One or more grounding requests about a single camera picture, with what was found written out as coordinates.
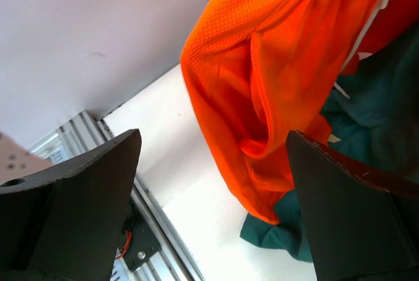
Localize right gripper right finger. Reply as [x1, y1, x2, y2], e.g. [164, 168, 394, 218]
[285, 131, 418, 280]

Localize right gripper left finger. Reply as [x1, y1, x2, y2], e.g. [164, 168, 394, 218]
[1, 129, 141, 280]

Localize dark green shorts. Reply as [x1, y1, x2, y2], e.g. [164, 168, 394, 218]
[240, 24, 418, 263]

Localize orange shorts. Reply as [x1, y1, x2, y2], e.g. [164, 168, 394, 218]
[180, 0, 418, 225]

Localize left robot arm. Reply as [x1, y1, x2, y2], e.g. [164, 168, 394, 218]
[0, 133, 52, 184]

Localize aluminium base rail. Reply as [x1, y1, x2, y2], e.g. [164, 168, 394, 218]
[30, 111, 204, 280]

